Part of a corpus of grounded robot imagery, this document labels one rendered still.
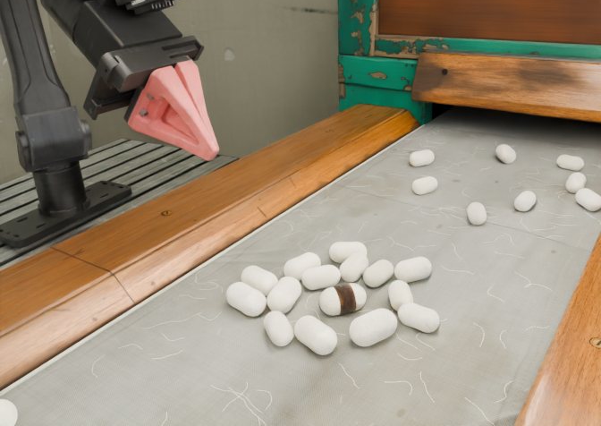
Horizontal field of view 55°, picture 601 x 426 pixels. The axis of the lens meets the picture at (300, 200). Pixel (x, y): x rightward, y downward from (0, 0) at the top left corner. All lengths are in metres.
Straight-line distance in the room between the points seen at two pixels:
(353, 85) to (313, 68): 0.98
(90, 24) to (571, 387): 0.43
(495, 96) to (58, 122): 0.58
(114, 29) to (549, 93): 0.55
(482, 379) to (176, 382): 0.21
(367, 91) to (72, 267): 0.60
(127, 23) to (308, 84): 1.51
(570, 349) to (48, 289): 0.39
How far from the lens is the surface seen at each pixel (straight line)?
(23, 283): 0.53
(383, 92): 0.96
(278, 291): 0.46
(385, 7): 0.95
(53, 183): 0.84
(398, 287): 0.46
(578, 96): 0.81
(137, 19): 0.51
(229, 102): 2.19
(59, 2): 0.55
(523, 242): 0.59
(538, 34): 0.88
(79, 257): 0.54
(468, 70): 0.85
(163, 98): 0.49
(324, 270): 0.49
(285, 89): 2.04
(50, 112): 0.80
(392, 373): 0.41
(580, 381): 0.39
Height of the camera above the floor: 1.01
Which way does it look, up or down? 24 degrees down
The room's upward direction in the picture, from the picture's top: 3 degrees counter-clockwise
